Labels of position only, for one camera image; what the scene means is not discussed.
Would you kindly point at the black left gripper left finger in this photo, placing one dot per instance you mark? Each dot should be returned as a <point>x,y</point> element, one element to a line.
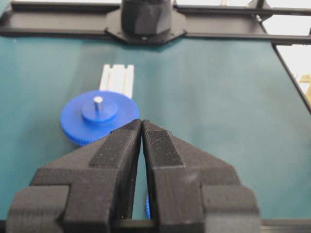
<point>82,191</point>

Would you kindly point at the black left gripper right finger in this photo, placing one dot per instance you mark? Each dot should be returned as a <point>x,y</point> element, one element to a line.
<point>192,191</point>

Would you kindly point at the small blue plastic gear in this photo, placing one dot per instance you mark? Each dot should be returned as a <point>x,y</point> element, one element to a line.
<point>147,207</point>

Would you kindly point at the large blue plastic gear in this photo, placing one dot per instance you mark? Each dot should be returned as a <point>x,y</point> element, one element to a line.
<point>82,124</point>

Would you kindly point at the steel shaft in large gear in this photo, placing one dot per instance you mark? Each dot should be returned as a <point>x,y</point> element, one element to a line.
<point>98,102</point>

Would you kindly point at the silver aluminium extrusion rail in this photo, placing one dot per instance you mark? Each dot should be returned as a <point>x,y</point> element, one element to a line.
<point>118,78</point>

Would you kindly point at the black table frame rail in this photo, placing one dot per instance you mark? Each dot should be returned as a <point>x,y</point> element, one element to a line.
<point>226,65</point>

